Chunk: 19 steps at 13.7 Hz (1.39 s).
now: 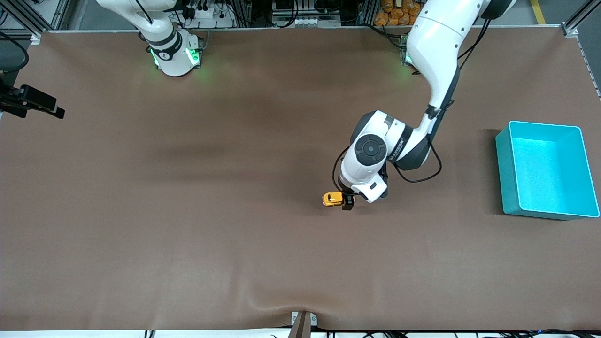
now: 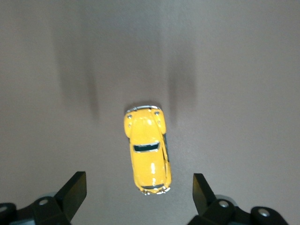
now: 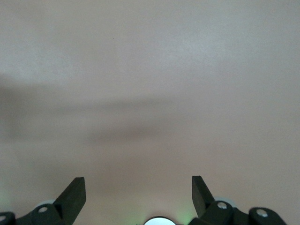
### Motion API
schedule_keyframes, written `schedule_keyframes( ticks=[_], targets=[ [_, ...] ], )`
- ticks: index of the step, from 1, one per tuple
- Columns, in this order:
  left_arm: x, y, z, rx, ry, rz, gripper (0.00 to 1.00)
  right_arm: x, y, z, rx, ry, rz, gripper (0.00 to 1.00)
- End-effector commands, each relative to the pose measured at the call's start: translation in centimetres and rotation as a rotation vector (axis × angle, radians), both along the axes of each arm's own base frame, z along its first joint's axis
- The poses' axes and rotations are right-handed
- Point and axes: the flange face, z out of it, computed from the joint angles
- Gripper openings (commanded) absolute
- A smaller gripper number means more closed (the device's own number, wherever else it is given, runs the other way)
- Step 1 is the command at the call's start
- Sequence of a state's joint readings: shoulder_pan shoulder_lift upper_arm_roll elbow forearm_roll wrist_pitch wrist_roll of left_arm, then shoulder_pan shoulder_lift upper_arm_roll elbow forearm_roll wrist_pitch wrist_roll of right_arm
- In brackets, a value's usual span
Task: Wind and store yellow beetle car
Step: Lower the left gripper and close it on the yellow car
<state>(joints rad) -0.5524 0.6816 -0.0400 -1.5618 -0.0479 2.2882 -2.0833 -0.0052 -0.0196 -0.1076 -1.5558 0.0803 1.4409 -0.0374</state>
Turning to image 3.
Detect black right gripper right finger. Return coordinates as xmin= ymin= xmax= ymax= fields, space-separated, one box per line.
xmin=188 ymin=175 xmax=288 ymax=225

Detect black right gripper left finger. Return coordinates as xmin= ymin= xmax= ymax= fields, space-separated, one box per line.
xmin=0 ymin=177 xmax=87 ymax=225

